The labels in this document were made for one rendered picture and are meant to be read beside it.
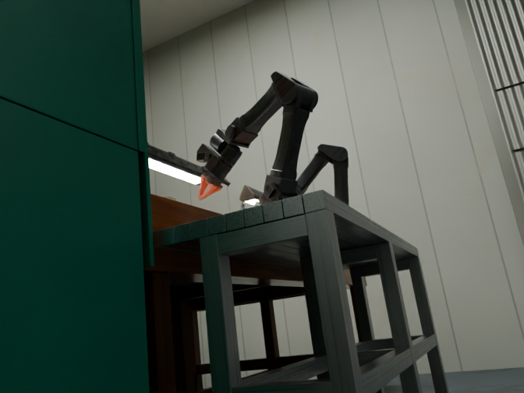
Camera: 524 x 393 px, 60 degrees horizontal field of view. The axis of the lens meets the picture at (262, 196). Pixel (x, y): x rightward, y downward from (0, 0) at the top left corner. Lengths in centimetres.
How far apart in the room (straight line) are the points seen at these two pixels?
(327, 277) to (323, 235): 8
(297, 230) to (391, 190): 265
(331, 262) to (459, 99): 289
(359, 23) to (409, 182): 144
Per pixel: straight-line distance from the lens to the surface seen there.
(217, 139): 149
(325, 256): 87
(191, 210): 123
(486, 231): 339
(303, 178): 184
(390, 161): 357
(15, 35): 95
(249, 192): 223
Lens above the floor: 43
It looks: 16 degrees up
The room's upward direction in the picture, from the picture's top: 7 degrees counter-clockwise
